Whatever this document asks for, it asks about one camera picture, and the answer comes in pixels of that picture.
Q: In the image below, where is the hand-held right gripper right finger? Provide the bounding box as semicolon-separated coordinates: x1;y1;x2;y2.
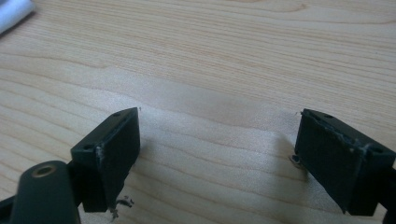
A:
293;107;396;217

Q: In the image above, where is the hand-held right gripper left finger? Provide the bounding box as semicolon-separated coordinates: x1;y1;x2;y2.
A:
70;106;141;217

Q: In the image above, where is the white sock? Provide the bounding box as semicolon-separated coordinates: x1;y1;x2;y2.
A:
0;0;36;35

